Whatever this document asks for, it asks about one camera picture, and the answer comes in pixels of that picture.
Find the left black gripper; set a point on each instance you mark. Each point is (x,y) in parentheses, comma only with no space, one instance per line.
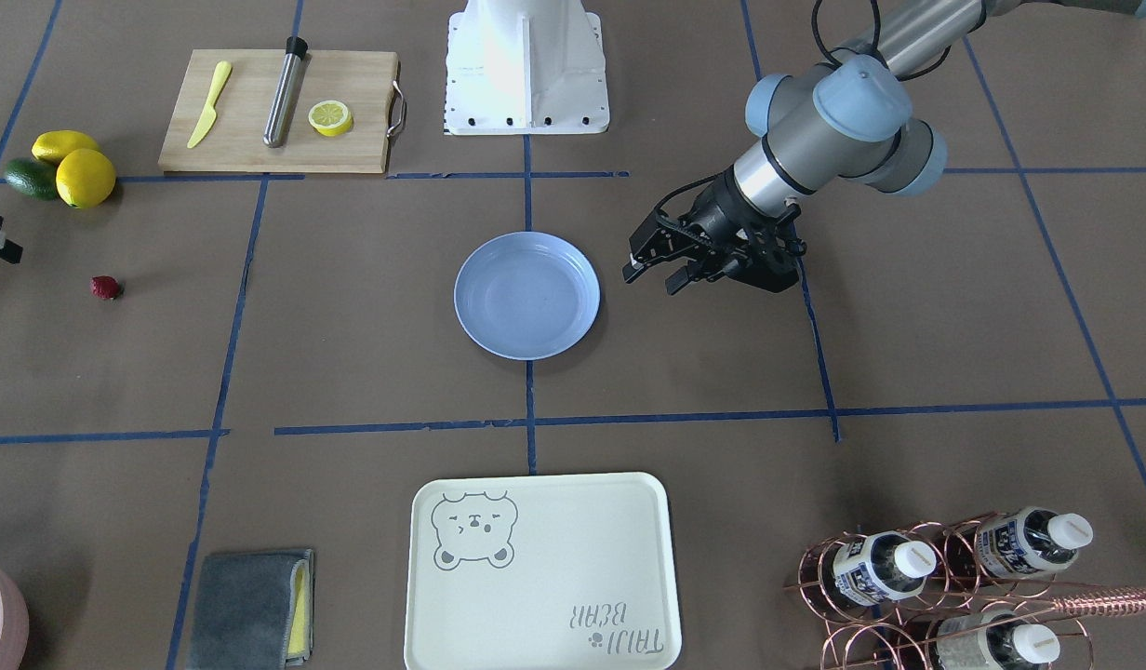
(719,212)

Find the red strawberry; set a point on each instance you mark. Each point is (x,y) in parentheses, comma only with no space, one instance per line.
(106,288)

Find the blue round plate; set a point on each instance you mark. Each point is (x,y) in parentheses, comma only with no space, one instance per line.
(526,295)

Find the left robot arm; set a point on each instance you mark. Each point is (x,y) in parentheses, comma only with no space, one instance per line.
(848,117)

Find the green lime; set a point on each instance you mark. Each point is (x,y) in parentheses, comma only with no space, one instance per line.
(32,177)

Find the whole yellow lemon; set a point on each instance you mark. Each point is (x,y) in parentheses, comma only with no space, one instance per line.
(85,178)

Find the yellow plastic knife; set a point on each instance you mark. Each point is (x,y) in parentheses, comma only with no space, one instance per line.
(209,114)

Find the steel cylinder tool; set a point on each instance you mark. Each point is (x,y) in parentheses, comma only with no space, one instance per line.
(285,97)

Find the cream bear tray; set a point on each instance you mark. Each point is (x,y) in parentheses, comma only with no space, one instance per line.
(542,572)

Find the lemon half slice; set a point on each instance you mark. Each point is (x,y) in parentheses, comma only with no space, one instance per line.
(330,118)

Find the tea bottle white cap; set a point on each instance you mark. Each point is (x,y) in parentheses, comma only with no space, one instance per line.
(870,571)

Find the grey folded cloth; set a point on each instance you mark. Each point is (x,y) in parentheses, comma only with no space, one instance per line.
(254,610)

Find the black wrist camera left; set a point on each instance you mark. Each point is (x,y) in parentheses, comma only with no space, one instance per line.
(768,258)

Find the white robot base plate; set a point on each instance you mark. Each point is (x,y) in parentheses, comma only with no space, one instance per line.
(525,68)

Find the copper wire bottle rack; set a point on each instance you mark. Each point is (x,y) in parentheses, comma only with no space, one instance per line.
(895,635)

